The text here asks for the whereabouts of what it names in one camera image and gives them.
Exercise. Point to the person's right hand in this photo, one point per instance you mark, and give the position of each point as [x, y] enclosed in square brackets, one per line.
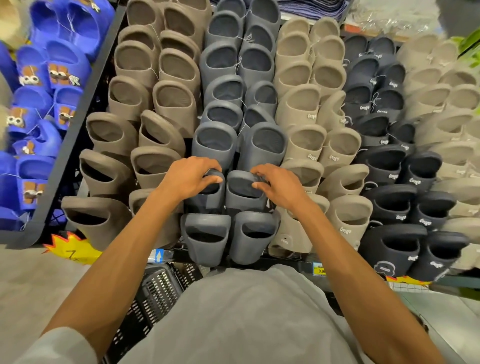
[285, 187]

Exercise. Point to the person's left hand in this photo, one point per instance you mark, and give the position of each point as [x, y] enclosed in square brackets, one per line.
[185, 180]

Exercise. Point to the grey rubber slipper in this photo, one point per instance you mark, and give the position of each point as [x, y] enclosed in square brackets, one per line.
[206, 247]
[262, 150]
[206, 198]
[213, 148]
[243, 195]
[253, 243]

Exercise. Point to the black slipper display shelf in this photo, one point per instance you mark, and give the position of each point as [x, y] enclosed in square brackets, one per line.
[176, 255]

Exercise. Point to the column of beige slippers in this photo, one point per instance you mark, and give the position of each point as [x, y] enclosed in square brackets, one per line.
[296, 105]

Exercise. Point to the black basket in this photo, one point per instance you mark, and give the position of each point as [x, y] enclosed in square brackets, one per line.
[150, 300]

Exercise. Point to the column of grey slippers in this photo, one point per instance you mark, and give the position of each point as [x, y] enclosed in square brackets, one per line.
[221, 60]

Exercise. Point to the display of taupe slides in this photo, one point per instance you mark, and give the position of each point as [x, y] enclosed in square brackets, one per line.
[135, 60]

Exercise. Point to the column of black slippers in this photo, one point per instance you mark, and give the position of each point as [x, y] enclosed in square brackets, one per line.
[363, 75]

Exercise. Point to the column of pale cream slippers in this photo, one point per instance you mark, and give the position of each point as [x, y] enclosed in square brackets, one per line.
[431, 93]

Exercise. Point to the display of blue cartoon slides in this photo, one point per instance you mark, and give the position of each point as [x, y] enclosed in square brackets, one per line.
[56, 56]

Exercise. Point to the rows of beige cartoon slippers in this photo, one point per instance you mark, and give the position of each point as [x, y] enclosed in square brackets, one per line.
[11, 22]

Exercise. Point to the person's left forearm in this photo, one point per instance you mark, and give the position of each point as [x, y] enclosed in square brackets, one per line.
[112, 277]

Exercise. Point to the person's right forearm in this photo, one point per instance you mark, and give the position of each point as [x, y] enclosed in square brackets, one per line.
[371, 292]

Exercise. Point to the person's light grey shirt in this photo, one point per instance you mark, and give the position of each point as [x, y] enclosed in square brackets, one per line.
[243, 322]

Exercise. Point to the black side display bin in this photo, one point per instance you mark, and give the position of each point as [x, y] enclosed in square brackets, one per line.
[22, 239]

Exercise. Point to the yellow starburst price sticker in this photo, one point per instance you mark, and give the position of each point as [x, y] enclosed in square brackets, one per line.
[408, 281]
[73, 249]

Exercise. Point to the stack of navy folded textiles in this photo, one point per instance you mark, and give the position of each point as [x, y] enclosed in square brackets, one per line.
[307, 9]

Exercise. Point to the clear plastic wrapped goods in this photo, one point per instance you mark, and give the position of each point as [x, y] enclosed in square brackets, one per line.
[390, 18]

